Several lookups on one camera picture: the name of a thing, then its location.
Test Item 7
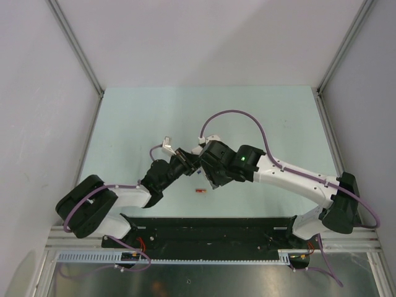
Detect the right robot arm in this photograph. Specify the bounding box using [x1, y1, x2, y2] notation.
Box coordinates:
[192, 140, 358, 248]

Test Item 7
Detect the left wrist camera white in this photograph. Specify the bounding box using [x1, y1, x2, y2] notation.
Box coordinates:
[161, 136, 176, 157]

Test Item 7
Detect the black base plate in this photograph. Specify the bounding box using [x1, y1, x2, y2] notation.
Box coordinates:
[101, 216, 322, 261]

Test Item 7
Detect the right aluminium frame post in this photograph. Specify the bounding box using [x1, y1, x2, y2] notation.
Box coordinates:
[316, 0, 376, 93]

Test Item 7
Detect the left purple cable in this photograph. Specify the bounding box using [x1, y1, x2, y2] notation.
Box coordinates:
[58, 145, 165, 279]

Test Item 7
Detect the white remote control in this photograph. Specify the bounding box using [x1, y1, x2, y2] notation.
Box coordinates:
[191, 146, 202, 155]

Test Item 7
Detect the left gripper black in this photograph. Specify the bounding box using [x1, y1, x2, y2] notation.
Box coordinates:
[158, 147, 201, 191]

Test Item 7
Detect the grey slotted cable duct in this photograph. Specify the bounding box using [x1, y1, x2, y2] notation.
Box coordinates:
[56, 251, 309, 265]

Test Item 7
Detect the aluminium frame post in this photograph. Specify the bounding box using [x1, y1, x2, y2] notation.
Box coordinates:
[316, 0, 376, 93]
[45, 0, 105, 97]

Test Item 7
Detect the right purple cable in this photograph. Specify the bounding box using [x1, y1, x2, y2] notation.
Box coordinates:
[200, 109, 382, 288]

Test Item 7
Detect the purple cable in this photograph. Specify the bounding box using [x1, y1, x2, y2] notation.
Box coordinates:
[58, 145, 165, 279]
[200, 109, 382, 288]

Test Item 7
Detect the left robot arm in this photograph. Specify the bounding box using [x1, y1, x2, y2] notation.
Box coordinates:
[55, 148, 200, 248]

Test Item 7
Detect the left aluminium frame post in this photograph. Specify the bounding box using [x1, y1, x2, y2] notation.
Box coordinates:
[45, 0, 105, 97]

